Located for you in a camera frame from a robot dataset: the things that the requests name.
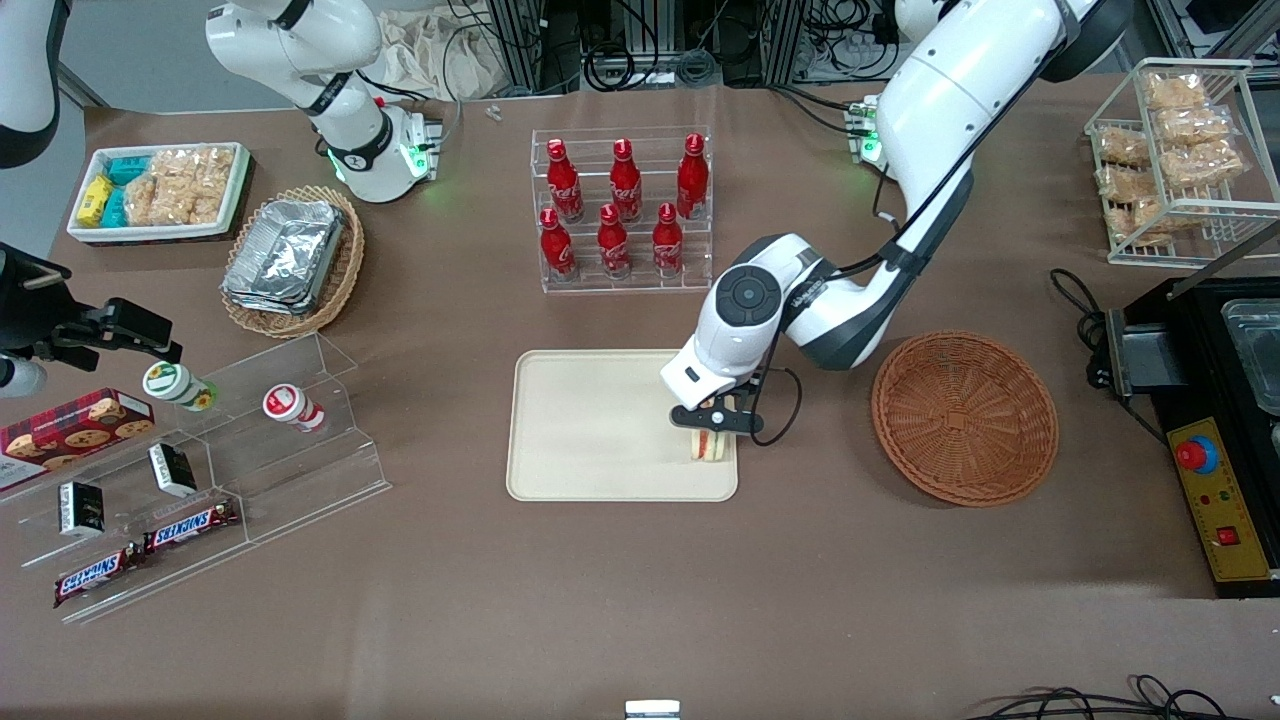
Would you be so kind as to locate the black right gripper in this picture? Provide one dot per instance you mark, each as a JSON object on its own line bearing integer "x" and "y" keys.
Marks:
{"x": 38, "y": 312}

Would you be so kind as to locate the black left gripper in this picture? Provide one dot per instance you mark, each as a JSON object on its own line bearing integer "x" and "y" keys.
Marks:
{"x": 741, "y": 394}

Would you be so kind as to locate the triangular sandwich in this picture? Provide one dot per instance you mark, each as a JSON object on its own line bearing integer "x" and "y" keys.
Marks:
{"x": 710, "y": 448}

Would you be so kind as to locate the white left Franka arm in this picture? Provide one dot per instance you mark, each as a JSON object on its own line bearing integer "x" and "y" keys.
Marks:
{"x": 960, "y": 90}

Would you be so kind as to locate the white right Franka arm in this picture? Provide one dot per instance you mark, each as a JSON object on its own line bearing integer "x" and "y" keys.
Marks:
{"x": 300, "y": 40}

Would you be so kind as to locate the beige rectangular tray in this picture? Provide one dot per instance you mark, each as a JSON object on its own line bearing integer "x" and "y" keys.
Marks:
{"x": 590, "y": 430}

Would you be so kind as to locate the light oval wicker basket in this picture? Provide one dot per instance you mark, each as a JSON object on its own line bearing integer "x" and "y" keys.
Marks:
{"x": 345, "y": 270}

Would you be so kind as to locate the brown round wicker basket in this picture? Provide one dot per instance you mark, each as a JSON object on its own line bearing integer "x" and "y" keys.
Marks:
{"x": 965, "y": 420}

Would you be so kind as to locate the green label yogurt cup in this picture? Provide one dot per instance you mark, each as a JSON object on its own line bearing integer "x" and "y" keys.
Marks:
{"x": 175, "y": 385}

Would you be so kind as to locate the white rectangular bin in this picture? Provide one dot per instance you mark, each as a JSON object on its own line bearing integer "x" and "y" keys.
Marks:
{"x": 150, "y": 232}

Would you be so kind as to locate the red tartan cookie box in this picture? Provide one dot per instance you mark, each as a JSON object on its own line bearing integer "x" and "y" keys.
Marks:
{"x": 70, "y": 430}

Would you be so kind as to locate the teal snack pack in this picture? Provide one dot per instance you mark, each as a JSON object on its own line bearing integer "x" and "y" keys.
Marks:
{"x": 115, "y": 208}
{"x": 128, "y": 168}

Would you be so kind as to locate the small black box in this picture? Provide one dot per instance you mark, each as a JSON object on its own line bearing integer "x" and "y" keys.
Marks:
{"x": 172, "y": 470}
{"x": 82, "y": 508}

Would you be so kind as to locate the yellow snack box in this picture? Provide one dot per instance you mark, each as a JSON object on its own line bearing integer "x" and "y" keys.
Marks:
{"x": 95, "y": 200}

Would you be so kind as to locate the red label yogurt cup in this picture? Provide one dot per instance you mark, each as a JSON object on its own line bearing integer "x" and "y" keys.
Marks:
{"x": 290, "y": 405}

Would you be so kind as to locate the bagged rice crackers pile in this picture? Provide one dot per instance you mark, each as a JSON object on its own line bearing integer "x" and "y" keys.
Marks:
{"x": 180, "y": 185}

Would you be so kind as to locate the stack of foil containers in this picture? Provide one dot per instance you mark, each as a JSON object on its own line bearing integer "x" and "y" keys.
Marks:
{"x": 285, "y": 255}

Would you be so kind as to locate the clear acrylic bottle rack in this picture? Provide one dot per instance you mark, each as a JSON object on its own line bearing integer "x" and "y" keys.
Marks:
{"x": 625, "y": 285}

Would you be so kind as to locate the Snickers bar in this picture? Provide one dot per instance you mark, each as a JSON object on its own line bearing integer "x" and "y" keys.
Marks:
{"x": 190, "y": 527}
{"x": 95, "y": 577}

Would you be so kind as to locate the red cola bottle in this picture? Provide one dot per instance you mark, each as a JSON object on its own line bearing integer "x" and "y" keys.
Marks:
{"x": 626, "y": 190}
{"x": 614, "y": 248}
{"x": 692, "y": 185}
{"x": 668, "y": 248}
{"x": 557, "y": 250}
{"x": 566, "y": 190}

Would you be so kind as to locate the clear acrylic stepped shelf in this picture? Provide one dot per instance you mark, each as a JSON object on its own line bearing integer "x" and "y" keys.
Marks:
{"x": 300, "y": 480}

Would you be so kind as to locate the beige cloth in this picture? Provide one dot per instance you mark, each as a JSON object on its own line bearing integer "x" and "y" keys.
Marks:
{"x": 440, "y": 55}

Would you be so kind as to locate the grey metal plate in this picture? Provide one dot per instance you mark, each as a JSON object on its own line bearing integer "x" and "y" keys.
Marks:
{"x": 1145, "y": 360}

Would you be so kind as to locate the red emergency stop button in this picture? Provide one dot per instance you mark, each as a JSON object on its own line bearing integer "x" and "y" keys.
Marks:
{"x": 1197, "y": 455}

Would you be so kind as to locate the bagged fried snack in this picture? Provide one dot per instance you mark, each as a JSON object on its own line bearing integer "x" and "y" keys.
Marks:
{"x": 1205, "y": 165}
{"x": 1195, "y": 127}
{"x": 1128, "y": 183}
{"x": 1175, "y": 92}
{"x": 1125, "y": 148}
{"x": 1150, "y": 220}

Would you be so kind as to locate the black machine housing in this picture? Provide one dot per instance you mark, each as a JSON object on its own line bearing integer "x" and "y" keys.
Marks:
{"x": 1200, "y": 380}

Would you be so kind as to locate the yellow control panel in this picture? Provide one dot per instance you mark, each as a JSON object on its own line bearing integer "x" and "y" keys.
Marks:
{"x": 1225, "y": 520}

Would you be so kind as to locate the clear plastic container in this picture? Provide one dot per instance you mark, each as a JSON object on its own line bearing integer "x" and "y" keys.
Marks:
{"x": 1255, "y": 360}

